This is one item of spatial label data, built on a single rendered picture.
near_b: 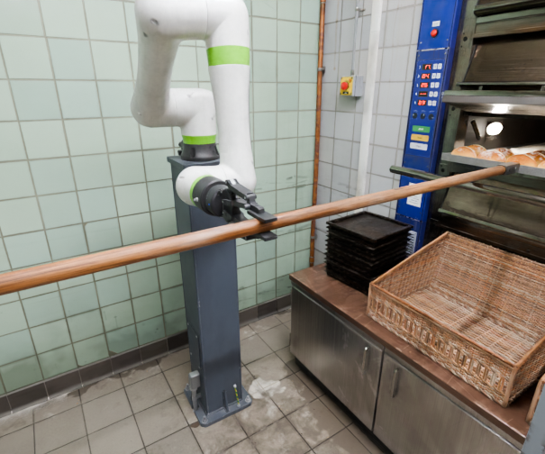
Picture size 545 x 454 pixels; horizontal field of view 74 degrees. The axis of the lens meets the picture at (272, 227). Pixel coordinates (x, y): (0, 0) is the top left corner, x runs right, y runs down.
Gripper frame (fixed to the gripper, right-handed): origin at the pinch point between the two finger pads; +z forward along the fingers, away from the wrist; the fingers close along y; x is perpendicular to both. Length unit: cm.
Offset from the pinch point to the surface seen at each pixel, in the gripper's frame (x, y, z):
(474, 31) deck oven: -114, -46, -30
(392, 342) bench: -60, 61, -7
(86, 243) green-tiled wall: 23, 44, -120
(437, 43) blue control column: -111, -42, -43
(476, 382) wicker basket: -64, 59, 21
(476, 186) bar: -77, 3, 2
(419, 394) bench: -60, 74, 7
